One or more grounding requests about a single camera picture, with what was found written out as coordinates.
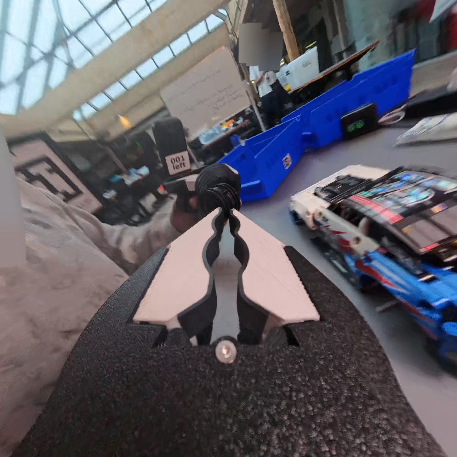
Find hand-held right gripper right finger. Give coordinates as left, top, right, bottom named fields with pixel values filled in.
left=228, top=210, right=321, bottom=327

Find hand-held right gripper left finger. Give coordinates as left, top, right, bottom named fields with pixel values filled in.
left=133, top=208, right=225, bottom=328

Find black toy car tire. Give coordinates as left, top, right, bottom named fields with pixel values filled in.
left=194, top=163, right=241, bottom=196

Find black toy wheel rim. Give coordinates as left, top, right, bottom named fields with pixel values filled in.
left=197, top=185, right=242, bottom=219

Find person's left forearm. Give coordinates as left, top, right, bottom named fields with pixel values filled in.
left=71, top=199, right=183, bottom=276

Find person's left hand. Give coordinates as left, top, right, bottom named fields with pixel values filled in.
left=170, top=194, right=200, bottom=233

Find whiteboard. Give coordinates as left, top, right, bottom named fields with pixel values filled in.
left=159, top=45, right=253, bottom=137

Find blue plastic bin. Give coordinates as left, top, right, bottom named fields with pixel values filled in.
left=281, top=48, right=418, bottom=140
left=217, top=115, right=308, bottom=203

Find toy brick race car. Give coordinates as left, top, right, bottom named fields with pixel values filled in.
left=288, top=164, right=457, bottom=373

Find person's grey patterned sweatshirt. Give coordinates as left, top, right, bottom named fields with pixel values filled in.
left=0, top=177, right=130, bottom=448

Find framed marker sign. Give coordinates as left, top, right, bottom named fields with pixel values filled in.
left=7, top=131, right=105, bottom=215

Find glass skylight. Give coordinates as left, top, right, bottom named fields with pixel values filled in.
left=0, top=0, right=230, bottom=123

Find white box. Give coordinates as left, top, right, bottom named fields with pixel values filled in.
left=285, top=46, right=320, bottom=92

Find black device with green lights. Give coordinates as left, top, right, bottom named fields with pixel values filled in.
left=339, top=103, right=378, bottom=143

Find wood-edged background table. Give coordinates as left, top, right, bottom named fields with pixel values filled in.
left=288, top=39, right=380, bottom=94

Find folded sticker sheet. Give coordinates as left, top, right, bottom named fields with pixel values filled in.
left=394, top=113, right=457, bottom=148

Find black power adapter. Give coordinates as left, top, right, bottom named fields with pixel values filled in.
left=404, top=87, right=457, bottom=119

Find white cable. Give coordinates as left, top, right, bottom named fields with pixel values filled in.
left=378, top=104, right=408, bottom=126

